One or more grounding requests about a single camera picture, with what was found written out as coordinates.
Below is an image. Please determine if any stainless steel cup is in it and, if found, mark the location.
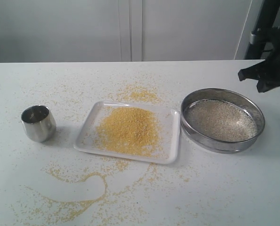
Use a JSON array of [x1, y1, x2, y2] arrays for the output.
[[21, 105, 56, 143]]

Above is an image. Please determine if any round steel sieve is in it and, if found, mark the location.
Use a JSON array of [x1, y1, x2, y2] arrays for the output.
[[180, 88, 265, 153]]

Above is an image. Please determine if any white rectangular plastic tray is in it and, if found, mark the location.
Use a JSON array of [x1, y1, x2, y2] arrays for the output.
[[74, 101, 180, 164]]

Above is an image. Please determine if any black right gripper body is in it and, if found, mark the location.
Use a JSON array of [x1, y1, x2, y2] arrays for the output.
[[264, 49, 280, 82]]

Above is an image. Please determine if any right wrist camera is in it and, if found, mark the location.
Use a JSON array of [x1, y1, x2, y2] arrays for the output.
[[249, 26, 280, 45]]

